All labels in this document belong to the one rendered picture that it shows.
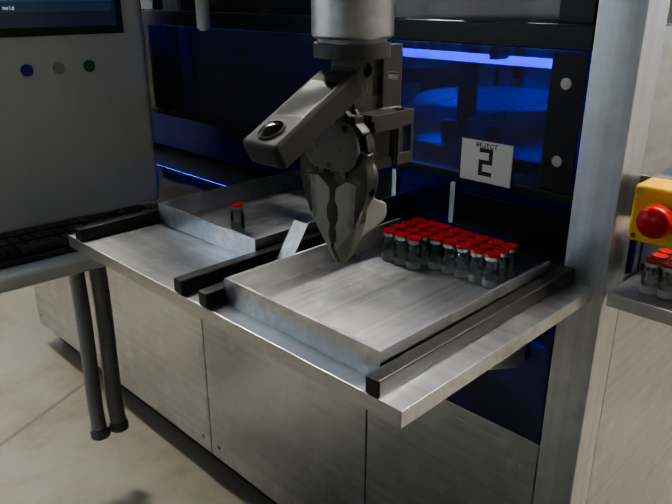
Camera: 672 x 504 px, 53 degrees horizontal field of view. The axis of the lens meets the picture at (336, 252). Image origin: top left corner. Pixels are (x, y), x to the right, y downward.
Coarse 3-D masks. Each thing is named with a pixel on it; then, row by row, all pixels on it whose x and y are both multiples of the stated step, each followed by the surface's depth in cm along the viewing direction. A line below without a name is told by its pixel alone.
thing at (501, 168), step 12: (468, 144) 98; (480, 144) 96; (492, 144) 95; (468, 156) 98; (480, 156) 97; (504, 156) 94; (468, 168) 99; (492, 168) 96; (504, 168) 95; (480, 180) 98; (492, 180) 97; (504, 180) 95
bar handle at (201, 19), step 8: (200, 0) 123; (208, 0) 124; (200, 8) 123; (208, 8) 124; (216, 8) 125; (224, 8) 127; (232, 8) 128; (200, 16) 124; (208, 16) 124; (200, 24) 124; (208, 24) 125
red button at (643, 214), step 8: (648, 208) 79; (656, 208) 78; (664, 208) 79; (640, 216) 80; (648, 216) 79; (656, 216) 78; (664, 216) 78; (640, 224) 80; (648, 224) 79; (656, 224) 78; (664, 224) 78; (640, 232) 80; (648, 232) 79; (656, 232) 79; (664, 232) 78
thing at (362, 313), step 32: (384, 224) 104; (288, 256) 91; (320, 256) 95; (352, 256) 100; (256, 288) 88; (288, 288) 89; (320, 288) 89; (352, 288) 89; (384, 288) 89; (416, 288) 89; (448, 288) 89; (480, 288) 89; (512, 288) 84; (288, 320) 77; (320, 320) 81; (352, 320) 81; (384, 320) 81; (416, 320) 81; (448, 320) 75; (352, 352) 70; (384, 352) 68
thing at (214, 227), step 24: (216, 192) 122; (240, 192) 126; (264, 192) 130; (288, 192) 132; (168, 216) 113; (192, 216) 107; (216, 216) 118; (264, 216) 118; (288, 216) 118; (312, 216) 118; (216, 240) 104; (240, 240) 100; (264, 240) 98
